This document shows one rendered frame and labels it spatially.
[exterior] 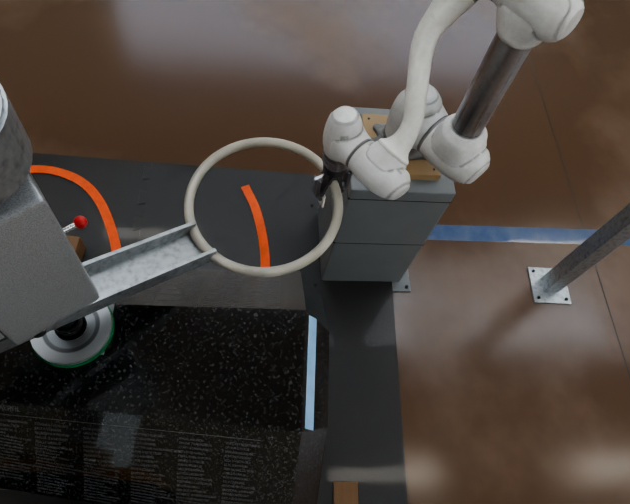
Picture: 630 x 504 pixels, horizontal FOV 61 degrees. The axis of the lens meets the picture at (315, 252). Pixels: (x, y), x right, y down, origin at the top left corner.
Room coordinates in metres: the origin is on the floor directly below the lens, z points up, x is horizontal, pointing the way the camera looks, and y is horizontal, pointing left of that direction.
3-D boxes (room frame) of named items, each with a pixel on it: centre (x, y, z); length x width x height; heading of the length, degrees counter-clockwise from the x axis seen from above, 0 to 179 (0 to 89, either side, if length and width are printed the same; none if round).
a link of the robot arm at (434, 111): (1.39, -0.21, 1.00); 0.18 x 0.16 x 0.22; 55
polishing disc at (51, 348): (0.38, 0.59, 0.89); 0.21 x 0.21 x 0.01
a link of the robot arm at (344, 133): (1.01, 0.00, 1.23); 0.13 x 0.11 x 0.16; 55
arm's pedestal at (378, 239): (1.39, -0.20, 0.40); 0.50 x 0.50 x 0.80; 16
